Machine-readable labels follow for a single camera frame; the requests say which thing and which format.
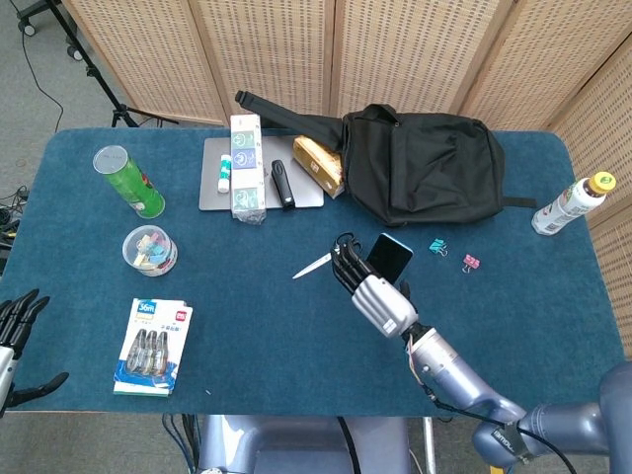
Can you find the clear tub of clips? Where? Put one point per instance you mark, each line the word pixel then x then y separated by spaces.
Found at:
pixel 148 252

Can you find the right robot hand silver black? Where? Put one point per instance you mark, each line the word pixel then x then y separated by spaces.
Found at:
pixel 385 306

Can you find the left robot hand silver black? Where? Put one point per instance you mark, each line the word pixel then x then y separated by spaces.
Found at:
pixel 17 321

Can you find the green chips can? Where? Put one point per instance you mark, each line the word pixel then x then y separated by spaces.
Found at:
pixel 133 185

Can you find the grey blue robot torso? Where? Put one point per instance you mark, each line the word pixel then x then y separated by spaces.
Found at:
pixel 296 444

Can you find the white green glue stick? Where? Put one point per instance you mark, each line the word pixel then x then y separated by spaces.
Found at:
pixel 224 173

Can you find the pink binder clip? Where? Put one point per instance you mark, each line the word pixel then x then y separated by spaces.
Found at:
pixel 471 260

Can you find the blue table mat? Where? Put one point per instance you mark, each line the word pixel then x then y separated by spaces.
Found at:
pixel 276 336

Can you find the black tripod stand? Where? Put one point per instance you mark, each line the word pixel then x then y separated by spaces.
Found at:
pixel 106 89

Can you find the white bottle yellow cap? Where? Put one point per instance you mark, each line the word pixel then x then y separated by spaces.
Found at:
pixel 563 207

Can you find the blue correction tape pack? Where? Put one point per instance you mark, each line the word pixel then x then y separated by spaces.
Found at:
pixel 153 345

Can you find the silver table leg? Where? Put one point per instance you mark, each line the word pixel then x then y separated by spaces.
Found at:
pixel 429 444

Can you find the black wheeled cart base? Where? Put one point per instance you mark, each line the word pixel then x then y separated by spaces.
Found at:
pixel 29 27

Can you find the black backpack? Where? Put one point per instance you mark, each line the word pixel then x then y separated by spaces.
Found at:
pixel 434 163

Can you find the grey laptop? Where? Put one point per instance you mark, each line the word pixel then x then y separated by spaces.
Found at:
pixel 210 197

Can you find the teal binder clip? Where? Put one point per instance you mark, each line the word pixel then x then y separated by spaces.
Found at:
pixel 436 246

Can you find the gold tissue pack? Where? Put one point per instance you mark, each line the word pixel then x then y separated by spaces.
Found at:
pixel 316 160

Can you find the wicker folding screen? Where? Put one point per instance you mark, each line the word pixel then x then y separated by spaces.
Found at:
pixel 395 49

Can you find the black smartphone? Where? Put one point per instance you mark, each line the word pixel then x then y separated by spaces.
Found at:
pixel 390 257

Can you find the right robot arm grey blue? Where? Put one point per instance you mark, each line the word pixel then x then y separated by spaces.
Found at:
pixel 444 360

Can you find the black stapler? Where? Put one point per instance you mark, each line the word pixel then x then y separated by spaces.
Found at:
pixel 281 182

